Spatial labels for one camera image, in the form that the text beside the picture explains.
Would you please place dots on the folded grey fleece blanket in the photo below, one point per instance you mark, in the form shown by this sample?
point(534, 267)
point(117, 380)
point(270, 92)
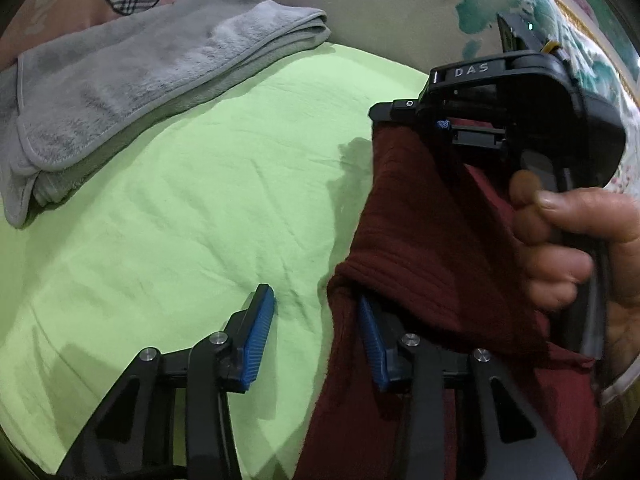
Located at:
point(125, 75)

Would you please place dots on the floral white pillow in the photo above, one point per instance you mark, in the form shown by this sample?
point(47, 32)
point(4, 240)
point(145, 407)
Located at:
point(400, 10)

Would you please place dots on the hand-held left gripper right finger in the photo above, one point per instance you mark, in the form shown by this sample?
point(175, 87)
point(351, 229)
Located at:
point(372, 346)

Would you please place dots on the person's right forearm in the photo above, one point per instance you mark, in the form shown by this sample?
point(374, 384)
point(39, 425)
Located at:
point(619, 387)

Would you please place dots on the light green bed sheet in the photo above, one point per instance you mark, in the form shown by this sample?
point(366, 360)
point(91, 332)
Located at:
point(200, 185)

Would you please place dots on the person's right hand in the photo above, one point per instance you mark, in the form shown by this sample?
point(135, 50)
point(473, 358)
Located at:
point(620, 240)

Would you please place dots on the dark red knitted sweater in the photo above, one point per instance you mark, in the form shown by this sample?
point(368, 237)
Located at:
point(425, 240)

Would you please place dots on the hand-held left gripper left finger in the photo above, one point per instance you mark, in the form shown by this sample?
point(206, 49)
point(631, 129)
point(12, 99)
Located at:
point(258, 331)

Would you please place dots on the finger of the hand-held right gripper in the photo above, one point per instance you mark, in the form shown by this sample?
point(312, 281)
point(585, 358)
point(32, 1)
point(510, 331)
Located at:
point(397, 110)
point(475, 136)

